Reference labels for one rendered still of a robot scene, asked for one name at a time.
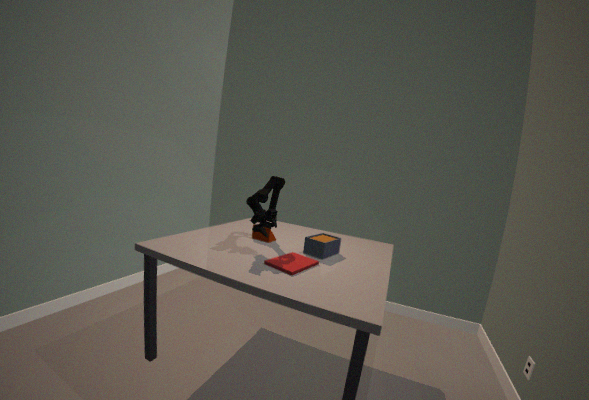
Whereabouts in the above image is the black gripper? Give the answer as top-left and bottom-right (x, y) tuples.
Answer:
(252, 208), (277, 238)

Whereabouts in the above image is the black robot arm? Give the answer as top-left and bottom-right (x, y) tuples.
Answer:
(246, 176), (285, 229)

